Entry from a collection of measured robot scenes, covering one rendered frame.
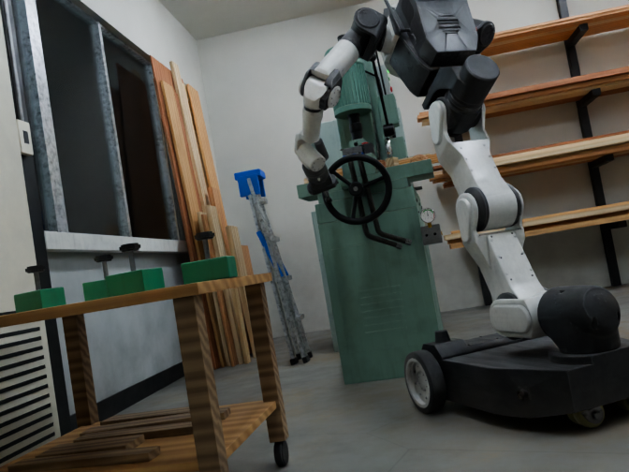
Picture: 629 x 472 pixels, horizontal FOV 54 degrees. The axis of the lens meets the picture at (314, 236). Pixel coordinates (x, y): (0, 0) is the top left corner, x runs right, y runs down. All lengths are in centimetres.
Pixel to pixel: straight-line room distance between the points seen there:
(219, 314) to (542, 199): 280
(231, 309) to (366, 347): 148
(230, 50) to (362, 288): 345
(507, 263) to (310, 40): 391
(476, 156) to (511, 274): 40
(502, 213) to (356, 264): 89
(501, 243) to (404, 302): 78
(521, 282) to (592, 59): 386
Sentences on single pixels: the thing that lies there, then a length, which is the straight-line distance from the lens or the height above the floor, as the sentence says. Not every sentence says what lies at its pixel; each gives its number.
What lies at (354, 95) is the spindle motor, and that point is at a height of 126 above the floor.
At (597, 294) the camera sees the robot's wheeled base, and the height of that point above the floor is 33.
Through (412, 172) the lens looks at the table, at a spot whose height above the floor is 86.
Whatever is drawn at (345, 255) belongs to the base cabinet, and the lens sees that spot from 268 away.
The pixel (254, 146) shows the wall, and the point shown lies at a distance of 542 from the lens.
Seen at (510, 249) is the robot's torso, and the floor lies 48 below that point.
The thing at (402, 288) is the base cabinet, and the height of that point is 37.
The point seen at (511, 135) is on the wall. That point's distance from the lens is 536.
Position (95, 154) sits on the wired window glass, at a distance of 355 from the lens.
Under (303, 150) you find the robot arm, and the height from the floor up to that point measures 95.
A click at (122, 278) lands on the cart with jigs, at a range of 142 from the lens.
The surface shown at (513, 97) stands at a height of 154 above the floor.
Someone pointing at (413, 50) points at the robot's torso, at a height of 119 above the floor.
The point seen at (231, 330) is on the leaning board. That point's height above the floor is 22.
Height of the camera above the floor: 51
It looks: 3 degrees up
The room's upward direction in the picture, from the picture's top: 10 degrees counter-clockwise
